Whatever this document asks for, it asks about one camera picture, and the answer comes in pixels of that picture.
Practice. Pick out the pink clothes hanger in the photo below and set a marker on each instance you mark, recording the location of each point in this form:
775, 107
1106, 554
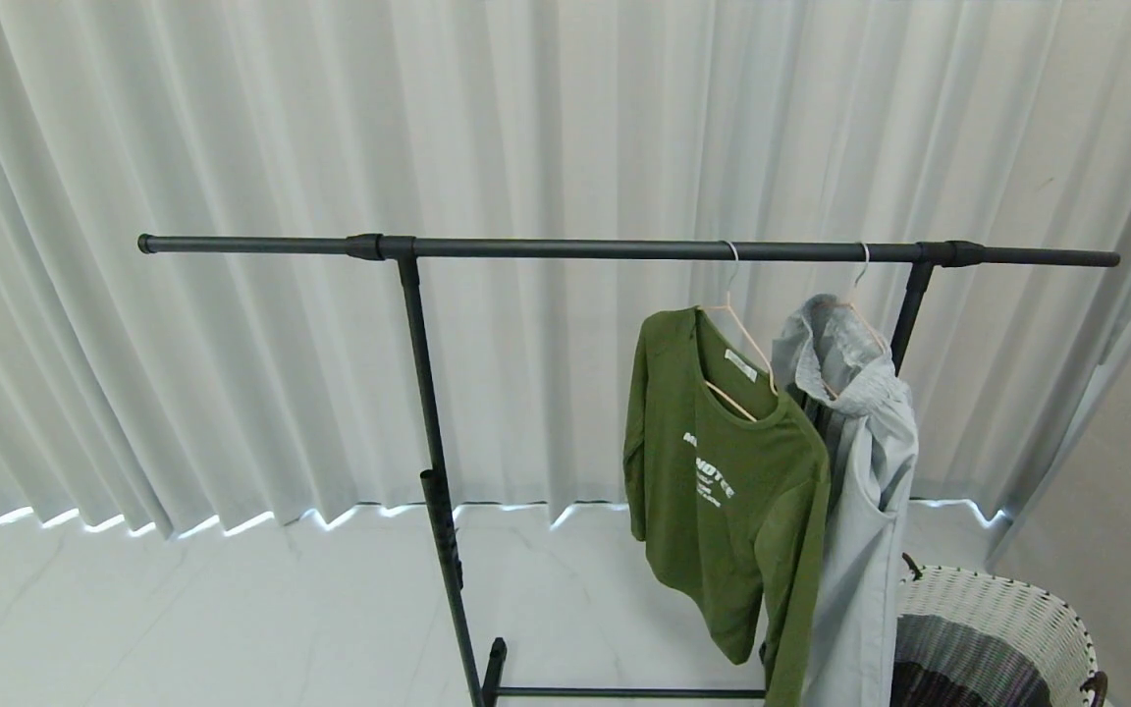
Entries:
728, 295
862, 285

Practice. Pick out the green long-sleeved shirt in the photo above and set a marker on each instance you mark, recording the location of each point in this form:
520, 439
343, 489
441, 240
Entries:
713, 511

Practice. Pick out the pale grey shorts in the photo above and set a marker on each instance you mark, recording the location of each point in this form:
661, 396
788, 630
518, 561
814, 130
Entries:
870, 511

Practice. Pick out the black clothes rack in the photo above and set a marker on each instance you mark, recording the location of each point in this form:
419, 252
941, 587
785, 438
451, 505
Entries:
575, 247

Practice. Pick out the white laundry basket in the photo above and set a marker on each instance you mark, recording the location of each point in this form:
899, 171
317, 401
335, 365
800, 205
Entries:
1007, 609

